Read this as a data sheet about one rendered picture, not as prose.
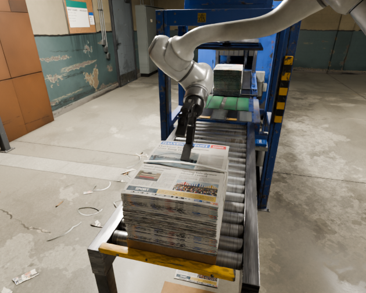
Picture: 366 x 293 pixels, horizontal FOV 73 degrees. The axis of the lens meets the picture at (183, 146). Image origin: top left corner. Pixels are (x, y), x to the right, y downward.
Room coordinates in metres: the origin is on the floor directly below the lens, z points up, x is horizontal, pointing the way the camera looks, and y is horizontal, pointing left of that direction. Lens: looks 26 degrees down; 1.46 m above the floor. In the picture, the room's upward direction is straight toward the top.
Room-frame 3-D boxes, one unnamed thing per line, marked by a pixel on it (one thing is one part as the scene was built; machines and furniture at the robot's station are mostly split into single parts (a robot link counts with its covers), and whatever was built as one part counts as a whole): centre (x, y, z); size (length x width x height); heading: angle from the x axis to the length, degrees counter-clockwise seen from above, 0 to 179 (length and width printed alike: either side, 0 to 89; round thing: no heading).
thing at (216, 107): (2.16, -0.35, 0.75); 0.70 x 0.65 x 0.10; 166
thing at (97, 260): (1.23, 0.14, 0.74); 1.34 x 0.05 x 0.12; 166
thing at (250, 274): (1.11, -0.35, 0.74); 1.34 x 0.05 x 0.12; 166
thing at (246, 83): (3.26, -0.62, 0.75); 1.53 x 0.64 x 0.10; 166
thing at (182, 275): (1.20, -0.12, 0.00); 0.37 x 0.28 x 0.01; 166
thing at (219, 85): (2.72, -0.49, 0.93); 0.38 x 0.30 x 0.26; 166
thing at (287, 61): (1.71, -0.69, 1.05); 0.05 x 0.05 x 0.45; 76
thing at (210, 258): (0.62, 0.02, 0.83); 0.29 x 0.16 x 0.04; 76
